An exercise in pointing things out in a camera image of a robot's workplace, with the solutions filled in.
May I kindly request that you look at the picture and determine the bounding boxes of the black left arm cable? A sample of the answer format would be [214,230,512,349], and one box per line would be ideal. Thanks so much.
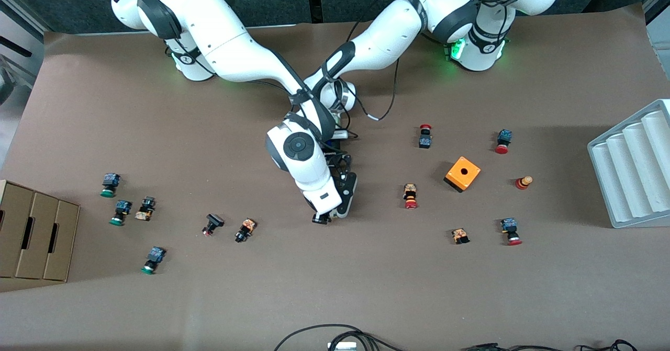
[345,0,404,122]

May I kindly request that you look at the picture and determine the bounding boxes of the brown cardboard divider box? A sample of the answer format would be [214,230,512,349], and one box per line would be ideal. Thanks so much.
[0,179,81,282]

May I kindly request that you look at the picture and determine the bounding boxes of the grey white stepped tray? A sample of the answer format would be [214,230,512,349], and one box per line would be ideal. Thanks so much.
[587,99,670,229]

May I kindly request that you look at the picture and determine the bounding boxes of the black square push button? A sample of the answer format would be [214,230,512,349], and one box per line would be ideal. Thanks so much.
[202,213,226,237]

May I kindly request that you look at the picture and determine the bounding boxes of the orange button enclosure box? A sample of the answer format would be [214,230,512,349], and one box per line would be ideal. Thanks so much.
[444,156,482,194]

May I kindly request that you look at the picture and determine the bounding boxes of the black looped cable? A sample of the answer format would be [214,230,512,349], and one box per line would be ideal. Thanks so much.
[273,324,404,351]

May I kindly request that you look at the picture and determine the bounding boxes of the brown table cover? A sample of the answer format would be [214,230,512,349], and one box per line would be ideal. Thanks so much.
[0,6,670,351]

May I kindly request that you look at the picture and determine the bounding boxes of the green mushroom push button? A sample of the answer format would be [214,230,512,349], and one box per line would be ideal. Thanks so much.
[100,173,122,198]
[109,200,132,227]
[140,246,167,275]

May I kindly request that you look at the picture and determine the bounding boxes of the black button orange contact block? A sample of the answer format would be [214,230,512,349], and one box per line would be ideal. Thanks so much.
[135,196,157,221]
[234,218,257,243]

